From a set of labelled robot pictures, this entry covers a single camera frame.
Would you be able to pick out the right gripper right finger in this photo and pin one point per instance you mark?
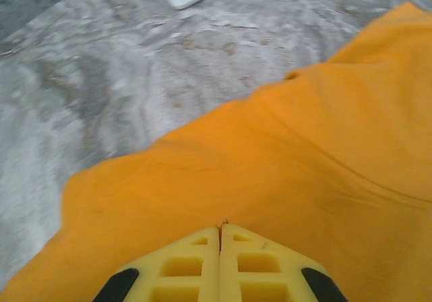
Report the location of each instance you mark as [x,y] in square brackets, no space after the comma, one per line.
[256,271]

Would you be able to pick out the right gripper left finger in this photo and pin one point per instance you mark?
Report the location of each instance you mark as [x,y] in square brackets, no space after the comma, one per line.
[189,271]

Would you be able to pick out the orange t-shirt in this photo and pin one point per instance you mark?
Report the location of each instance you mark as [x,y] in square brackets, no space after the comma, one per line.
[270,163]

